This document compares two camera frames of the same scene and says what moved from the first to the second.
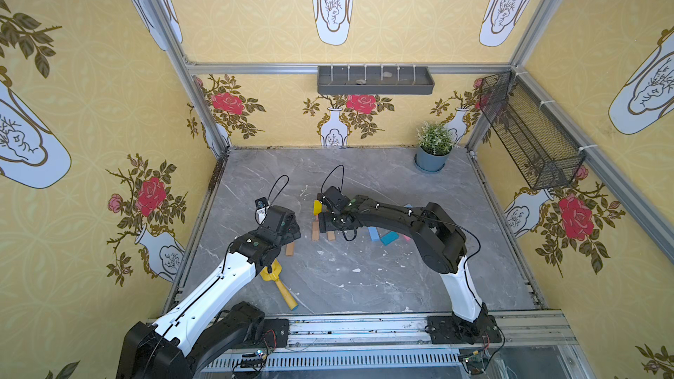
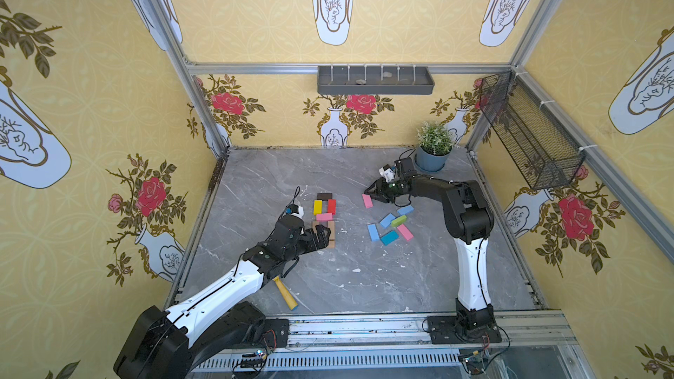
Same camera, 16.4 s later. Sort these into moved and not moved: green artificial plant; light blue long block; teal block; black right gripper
Moved: black right gripper
Not moved: light blue long block; green artificial plant; teal block
